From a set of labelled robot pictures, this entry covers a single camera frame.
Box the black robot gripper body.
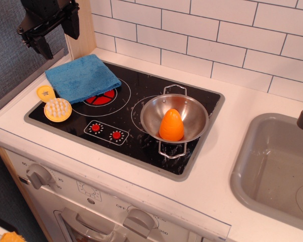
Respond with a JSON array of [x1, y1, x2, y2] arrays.
[[17, 1, 77, 38]]

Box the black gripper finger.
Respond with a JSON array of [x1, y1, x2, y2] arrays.
[[30, 36, 53, 59], [61, 5, 80, 40]]

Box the blue towel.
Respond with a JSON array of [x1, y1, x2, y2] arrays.
[[45, 54, 121, 104]]

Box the yellow brush with white bristles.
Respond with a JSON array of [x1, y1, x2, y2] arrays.
[[36, 85, 72, 123]]

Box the steel colander bowl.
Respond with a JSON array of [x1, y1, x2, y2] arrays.
[[140, 84, 209, 159]]

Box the black toy stovetop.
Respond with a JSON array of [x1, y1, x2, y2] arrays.
[[24, 65, 224, 182]]

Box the grey left oven knob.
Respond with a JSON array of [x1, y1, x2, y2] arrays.
[[26, 164, 52, 190]]

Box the grey oven knob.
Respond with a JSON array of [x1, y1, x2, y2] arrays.
[[123, 209, 156, 238], [26, 164, 52, 190]]

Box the orange plastic carrot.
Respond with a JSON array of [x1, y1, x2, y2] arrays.
[[159, 109, 184, 141]]

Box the orange yellow object at corner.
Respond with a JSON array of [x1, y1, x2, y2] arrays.
[[0, 231, 26, 242]]

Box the grey right oven knob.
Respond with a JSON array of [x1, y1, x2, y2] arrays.
[[123, 209, 156, 238]]

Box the grey plastic sink basin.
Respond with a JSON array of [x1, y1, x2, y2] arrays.
[[230, 113, 303, 230]]

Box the light wooden side post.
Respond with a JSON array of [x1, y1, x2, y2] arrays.
[[65, 0, 96, 60]]

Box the grey oven door handle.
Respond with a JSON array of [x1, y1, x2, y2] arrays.
[[61, 208, 128, 241]]

